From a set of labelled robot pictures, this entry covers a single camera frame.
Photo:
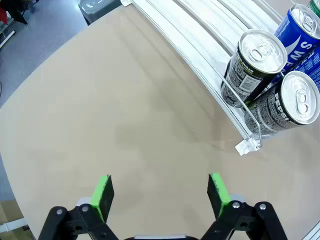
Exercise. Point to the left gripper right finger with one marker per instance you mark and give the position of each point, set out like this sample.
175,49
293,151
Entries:
217,197

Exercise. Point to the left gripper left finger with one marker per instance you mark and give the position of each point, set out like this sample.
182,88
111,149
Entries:
102,197

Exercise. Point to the white can dispenser rack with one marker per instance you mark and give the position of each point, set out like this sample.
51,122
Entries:
200,32

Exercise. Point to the green beverage can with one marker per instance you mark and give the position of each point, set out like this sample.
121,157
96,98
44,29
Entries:
315,6

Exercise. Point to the cardboard box by robot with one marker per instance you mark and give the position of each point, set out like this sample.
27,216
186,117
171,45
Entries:
10,212

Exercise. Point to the white metal floor bar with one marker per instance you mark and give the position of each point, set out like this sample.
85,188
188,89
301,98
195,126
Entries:
12,225

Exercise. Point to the black Pepsi can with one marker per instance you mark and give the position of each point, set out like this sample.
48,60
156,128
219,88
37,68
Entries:
242,75
272,112

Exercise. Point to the blue Pocari Sweat can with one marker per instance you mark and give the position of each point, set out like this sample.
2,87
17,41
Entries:
312,65
290,35

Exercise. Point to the white clothes rack stand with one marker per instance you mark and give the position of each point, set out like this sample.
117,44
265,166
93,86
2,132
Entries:
7,38

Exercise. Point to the black jacket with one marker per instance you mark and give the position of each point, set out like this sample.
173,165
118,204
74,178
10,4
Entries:
17,12

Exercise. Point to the orange red jacket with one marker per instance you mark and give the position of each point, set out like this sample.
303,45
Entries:
2,16

